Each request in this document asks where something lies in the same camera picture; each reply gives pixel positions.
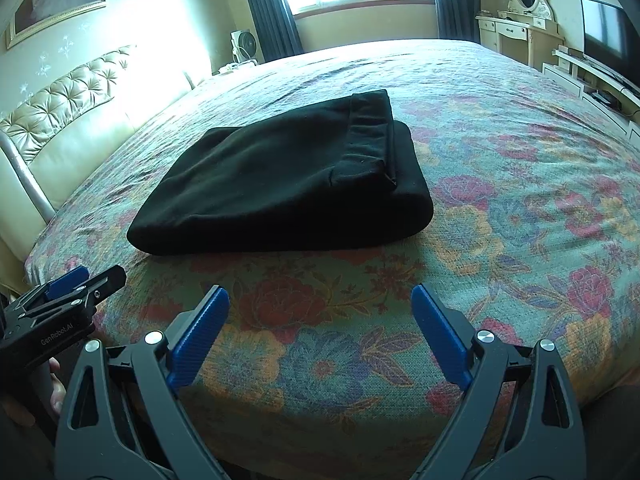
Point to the black television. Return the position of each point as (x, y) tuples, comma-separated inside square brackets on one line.
[(611, 41)]

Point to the white fan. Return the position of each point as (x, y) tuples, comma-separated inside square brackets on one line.
[(244, 47)]

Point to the white tv console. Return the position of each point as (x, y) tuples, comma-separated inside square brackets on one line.
[(606, 97)]

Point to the black pants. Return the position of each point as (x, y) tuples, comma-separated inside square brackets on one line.
[(334, 175)]

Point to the left hand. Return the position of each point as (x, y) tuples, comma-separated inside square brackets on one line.
[(43, 384)]

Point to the white vanity with oval mirror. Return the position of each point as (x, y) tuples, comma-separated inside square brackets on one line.
[(524, 30)]

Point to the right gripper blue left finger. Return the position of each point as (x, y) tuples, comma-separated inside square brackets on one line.
[(191, 335)]

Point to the cream tufted headboard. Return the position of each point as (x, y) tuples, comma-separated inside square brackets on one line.
[(52, 142)]

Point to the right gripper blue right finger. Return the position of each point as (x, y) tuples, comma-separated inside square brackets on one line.
[(444, 330)]

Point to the floral bedspread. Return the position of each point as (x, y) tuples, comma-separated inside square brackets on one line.
[(320, 371)]

